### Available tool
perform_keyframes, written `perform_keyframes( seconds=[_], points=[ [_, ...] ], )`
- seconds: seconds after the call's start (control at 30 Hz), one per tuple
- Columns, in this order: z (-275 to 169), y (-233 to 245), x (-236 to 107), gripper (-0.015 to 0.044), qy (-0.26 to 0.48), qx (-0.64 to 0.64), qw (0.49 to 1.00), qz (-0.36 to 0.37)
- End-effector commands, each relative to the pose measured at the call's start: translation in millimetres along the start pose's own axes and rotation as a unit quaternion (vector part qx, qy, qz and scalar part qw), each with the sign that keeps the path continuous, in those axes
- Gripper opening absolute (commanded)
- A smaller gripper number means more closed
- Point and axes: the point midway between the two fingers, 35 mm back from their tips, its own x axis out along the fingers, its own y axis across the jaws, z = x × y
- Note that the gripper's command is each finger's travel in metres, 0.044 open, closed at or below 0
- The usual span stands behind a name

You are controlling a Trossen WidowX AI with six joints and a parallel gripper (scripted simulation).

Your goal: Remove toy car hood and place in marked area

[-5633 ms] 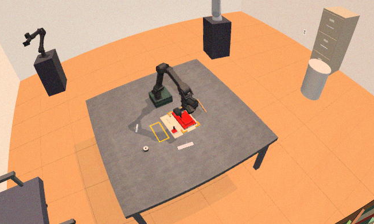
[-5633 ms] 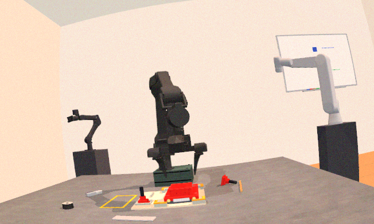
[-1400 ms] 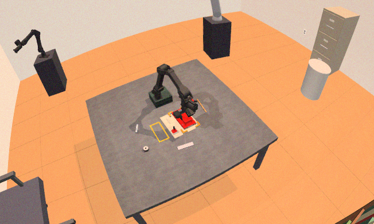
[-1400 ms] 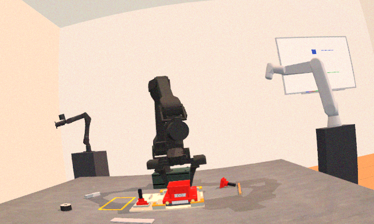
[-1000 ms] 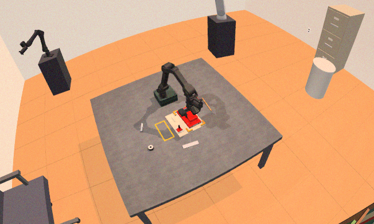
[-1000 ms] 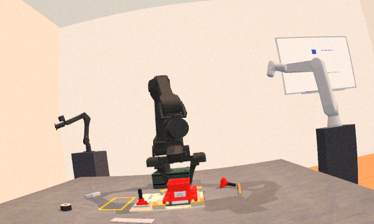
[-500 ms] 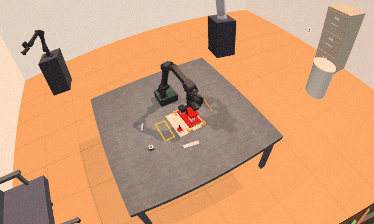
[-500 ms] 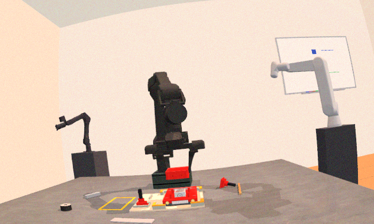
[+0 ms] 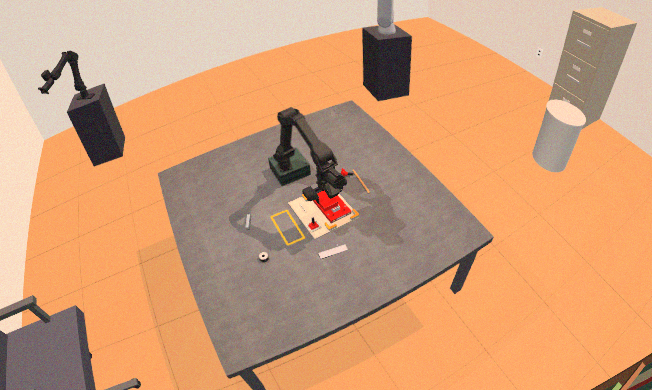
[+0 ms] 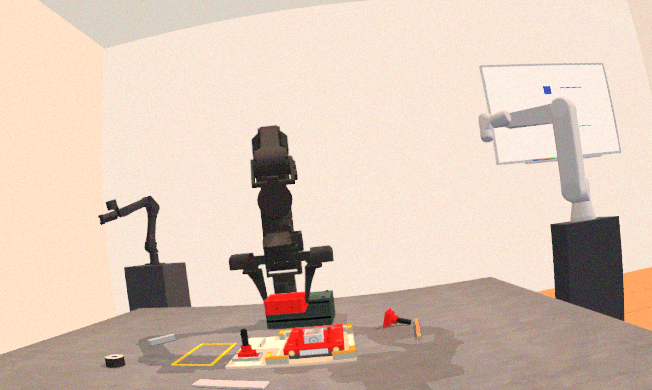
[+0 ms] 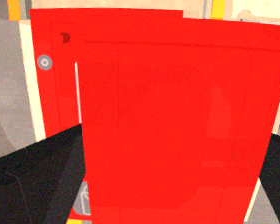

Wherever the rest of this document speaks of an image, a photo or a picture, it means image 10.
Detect white rectangular bar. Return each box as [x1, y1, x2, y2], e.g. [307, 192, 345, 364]
[148, 334, 175, 346]

